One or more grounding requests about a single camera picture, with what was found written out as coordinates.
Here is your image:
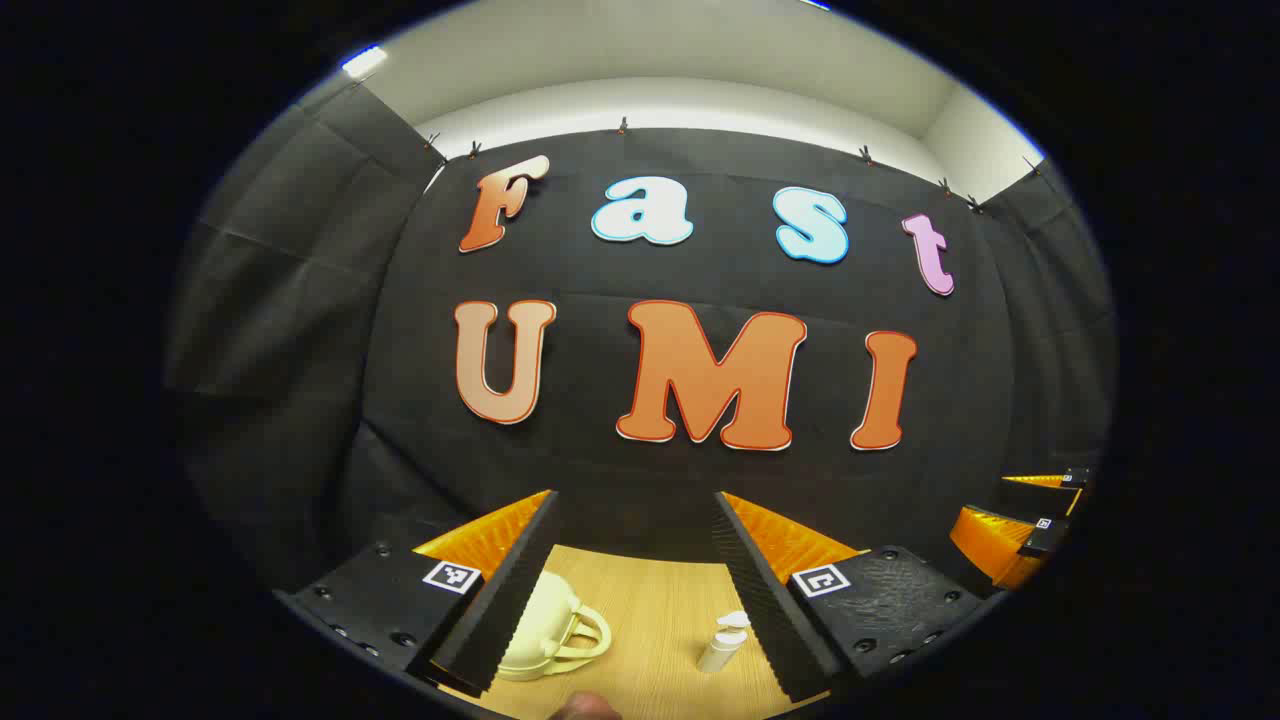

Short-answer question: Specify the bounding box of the small cream suitcase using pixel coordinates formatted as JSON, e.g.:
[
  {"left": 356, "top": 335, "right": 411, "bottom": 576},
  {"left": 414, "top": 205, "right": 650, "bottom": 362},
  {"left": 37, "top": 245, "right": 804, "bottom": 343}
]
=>
[{"left": 497, "top": 570, "right": 612, "bottom": 683}]

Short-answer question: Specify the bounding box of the white pump bottle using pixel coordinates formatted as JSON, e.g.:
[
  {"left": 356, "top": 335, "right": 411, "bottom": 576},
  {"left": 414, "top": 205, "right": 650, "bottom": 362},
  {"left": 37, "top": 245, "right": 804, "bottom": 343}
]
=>
[{"left": 697, "top": 610, "right": 751, "bottom": 674}]

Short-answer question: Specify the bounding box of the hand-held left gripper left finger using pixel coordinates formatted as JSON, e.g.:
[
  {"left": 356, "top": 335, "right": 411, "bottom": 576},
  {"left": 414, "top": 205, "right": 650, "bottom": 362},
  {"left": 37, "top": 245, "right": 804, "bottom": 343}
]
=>
[{"left": 275, "top": 489, "right": 559, "bottom": 698}]

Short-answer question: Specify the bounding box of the row of small cloth clamps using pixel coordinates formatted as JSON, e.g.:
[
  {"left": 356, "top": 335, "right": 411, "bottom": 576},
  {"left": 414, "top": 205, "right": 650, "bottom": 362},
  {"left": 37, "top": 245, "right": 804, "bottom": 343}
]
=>
[{"left": 424, "top": 116, "right": 1043, "bottom": 213}]

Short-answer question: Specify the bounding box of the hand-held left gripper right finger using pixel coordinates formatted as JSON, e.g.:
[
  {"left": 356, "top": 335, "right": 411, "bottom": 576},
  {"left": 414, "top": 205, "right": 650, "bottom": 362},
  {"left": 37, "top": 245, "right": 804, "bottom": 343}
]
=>
[{"left": 712, "top": 490, "right": 989, "bottom": 704}]

